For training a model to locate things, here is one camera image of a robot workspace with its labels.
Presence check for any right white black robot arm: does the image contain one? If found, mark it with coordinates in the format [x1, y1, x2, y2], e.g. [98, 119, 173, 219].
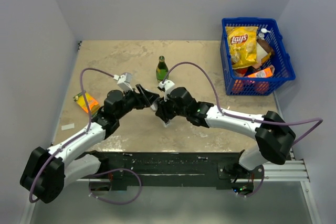
[155, 87, 296, 178]

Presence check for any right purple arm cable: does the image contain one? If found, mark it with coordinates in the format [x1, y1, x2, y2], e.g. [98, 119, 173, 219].
[162, 61, 323, 146]

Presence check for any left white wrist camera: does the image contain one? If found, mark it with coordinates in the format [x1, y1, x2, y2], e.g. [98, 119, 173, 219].
[113, 72, 133, 92]

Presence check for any green glass bottle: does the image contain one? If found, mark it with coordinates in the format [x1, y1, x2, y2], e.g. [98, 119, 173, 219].
[156, 56, 169, 82]

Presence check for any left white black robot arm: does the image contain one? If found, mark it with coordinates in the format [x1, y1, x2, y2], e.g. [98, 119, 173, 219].
[20, 84, 160, 203]

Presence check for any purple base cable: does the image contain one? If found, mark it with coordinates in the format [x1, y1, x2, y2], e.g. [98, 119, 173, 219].
[88, 168, 142, 206]
[235, 167, 265, 198]

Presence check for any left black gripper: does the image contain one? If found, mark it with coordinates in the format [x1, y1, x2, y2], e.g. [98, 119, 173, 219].
[116, 84, 159, 120]

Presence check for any white cap bottle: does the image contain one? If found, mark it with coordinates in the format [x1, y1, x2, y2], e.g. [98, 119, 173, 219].
[258, 28, 271, 40]

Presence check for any brown white snack package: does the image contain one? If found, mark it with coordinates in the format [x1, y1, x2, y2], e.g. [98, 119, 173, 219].
[256, 38, 275, 65]

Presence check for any orange carton box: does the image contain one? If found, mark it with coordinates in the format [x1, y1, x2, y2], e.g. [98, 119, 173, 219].
[246, 65, 275, 78]

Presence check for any yellow chips bag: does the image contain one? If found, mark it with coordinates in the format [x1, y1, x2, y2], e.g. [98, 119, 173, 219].
[225, 26, 258, 69]

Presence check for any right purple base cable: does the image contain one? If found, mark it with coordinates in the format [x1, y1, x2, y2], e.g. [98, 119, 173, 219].
[235, 167, 265, 198]

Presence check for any blue plastic basket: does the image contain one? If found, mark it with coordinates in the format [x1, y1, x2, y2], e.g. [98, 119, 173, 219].
[220, 17, 296, 95]

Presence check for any white battery cover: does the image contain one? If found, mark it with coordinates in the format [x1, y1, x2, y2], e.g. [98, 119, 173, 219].
[61, 123, 75, 131]

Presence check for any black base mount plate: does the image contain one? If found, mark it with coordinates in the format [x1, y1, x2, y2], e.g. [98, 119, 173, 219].
[90, 151, 262, 190]

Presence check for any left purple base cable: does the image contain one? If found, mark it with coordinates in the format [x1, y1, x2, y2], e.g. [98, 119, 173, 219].
[88, 168, 142, 206]

